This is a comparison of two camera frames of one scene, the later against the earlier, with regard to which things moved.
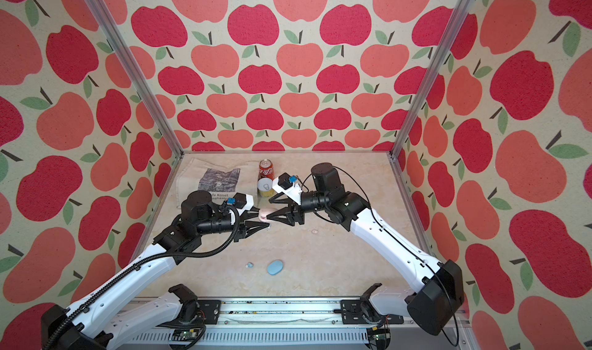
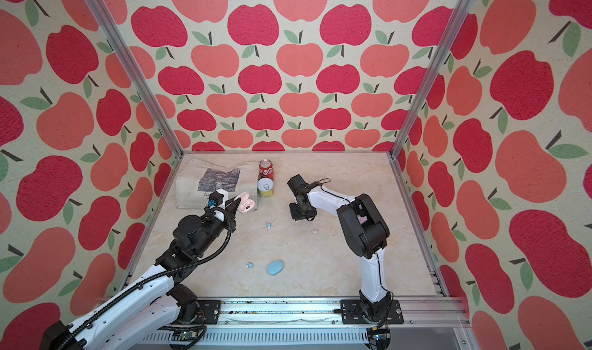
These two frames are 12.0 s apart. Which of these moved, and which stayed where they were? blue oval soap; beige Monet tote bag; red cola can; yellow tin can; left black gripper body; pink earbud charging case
Moved: left black gripper body; pink earbud charging case
Stayed: blue oval soap; yellow tin can; beige Monet tote bag; red cola can
